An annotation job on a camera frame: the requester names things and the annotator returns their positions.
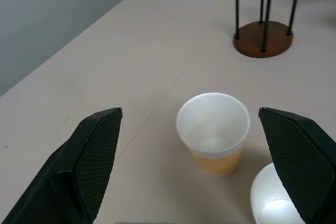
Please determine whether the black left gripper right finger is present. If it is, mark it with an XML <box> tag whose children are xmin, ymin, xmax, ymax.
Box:
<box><xmin>258</xmin><ymin>107</ymin><xmax>336</xmax><ymax>224</ymax></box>

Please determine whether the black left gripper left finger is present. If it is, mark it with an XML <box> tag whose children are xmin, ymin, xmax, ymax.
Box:
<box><xmin>0</xmin><ymin>107</ymin><xmax>124</xmax><ymax>224</ymax></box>

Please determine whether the wooden base cup holder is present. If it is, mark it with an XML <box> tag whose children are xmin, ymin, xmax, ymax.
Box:
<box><xmin>233</xmin><ymin>0</ymin><xmax>302</xmax><ymax>59</ymax></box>

